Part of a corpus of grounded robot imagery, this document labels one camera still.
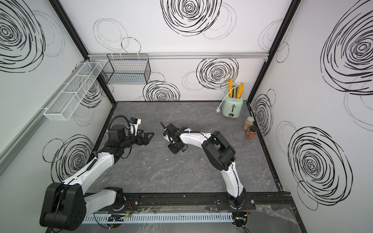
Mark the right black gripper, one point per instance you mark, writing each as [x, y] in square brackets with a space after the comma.
[170, 146]

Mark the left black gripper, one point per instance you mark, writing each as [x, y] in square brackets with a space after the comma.
[145, 141]

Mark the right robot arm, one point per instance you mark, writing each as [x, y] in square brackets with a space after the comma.
[219, 152]

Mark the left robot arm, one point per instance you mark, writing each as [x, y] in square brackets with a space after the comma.
[66, 204]

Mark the mint green toaster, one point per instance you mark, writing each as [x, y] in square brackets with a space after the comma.
[232, 106]

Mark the spice jar black lid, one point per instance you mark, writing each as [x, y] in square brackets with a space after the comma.
[251, 132]

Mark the spice jar silver lid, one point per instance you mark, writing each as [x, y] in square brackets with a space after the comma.
[248, 123]

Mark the white mesh shelf basket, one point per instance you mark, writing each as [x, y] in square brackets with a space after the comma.
[73, 92]

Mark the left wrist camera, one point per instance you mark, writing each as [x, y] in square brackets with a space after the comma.
[134, 125]

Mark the black wire basket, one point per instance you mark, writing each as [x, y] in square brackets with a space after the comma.
[127, 69]

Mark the grey slotted cable duct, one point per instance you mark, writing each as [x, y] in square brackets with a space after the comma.
[106, 219]

